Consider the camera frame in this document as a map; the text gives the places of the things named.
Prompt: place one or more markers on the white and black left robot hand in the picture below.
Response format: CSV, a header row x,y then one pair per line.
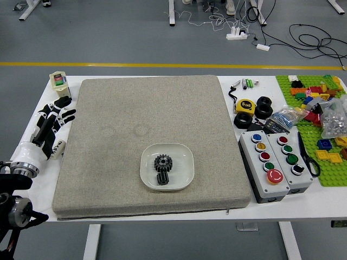
x,y
29,153

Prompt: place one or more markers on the big black gear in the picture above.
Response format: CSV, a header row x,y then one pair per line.
x,y
160,165

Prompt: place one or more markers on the small black gear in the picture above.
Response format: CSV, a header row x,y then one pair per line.
x,y
162,178

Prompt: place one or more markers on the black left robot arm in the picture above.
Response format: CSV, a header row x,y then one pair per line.
x,y
16,181

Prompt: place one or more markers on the large black nut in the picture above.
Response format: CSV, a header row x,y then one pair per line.
x,y
238,122
264,100
264,111

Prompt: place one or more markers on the grey five-button control box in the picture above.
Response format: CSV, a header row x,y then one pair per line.
x,y
264,176

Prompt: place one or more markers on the grey four-button control box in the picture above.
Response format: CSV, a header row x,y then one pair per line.
x,y
301,178

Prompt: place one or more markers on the white tube with handwriting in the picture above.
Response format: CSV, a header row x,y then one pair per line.
x,y
60,147

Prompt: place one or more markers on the grey-brown mat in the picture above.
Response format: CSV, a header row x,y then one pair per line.
x,y
162,108

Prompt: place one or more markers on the white background table leg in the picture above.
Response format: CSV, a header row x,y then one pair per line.
x,y
26,10
259,13
337,6
171,13

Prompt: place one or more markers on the white square plate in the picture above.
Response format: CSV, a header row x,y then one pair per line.
x,y
181,162

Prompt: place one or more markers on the yellow tape measure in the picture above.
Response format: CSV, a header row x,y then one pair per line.
x,y
244,106

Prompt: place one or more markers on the black and white battery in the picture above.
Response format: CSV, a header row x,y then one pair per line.
x,y
244,84

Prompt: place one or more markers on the black flat pouch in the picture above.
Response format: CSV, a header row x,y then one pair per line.
x,y
254,127

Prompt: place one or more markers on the green battery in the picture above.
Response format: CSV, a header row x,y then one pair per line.
x,y
251,83
248,83

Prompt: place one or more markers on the white power strip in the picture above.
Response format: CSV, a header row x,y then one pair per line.
x,y
236,34

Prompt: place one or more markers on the black device with display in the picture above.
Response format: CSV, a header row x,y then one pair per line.
x,y
276,127

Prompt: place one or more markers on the white power adapter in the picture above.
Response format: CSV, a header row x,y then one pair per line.
x,y
263,47

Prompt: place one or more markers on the plastic bag of blue parts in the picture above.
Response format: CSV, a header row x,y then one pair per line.
x,y
284,117

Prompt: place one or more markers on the white building brick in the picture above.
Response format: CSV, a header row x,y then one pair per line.
x,y
292,78

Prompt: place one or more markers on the orange building brick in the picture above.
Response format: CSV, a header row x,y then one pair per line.
x,y
297,91

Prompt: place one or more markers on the black scissors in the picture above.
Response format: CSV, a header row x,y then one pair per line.
x,y
305,153

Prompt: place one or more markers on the black building brick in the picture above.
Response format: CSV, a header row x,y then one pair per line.
x,y
296,84

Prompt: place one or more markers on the small green building brick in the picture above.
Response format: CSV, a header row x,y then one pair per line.
x,y
299,96

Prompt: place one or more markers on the green building baseplate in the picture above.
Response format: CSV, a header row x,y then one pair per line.
x,y
309,138

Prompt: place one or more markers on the grey building brick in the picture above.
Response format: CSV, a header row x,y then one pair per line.
x,y
317,102

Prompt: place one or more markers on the red building brick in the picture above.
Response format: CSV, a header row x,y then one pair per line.
x,y
315,89

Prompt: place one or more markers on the yellow flat building brick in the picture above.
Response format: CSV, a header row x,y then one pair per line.
x,y
322,155
335,158

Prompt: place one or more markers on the blue square building brick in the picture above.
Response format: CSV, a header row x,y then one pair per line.
x,y
324,144

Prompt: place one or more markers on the plastic bag of metal nuts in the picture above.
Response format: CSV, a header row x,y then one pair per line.
x,y
334,122

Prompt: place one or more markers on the long green building brick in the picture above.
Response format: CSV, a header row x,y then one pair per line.
x,y
330,82

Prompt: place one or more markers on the cream switch box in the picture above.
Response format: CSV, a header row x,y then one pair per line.
x,y
59,84

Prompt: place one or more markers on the metal bracket under table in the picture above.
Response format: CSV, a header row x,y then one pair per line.
x,y
246,226

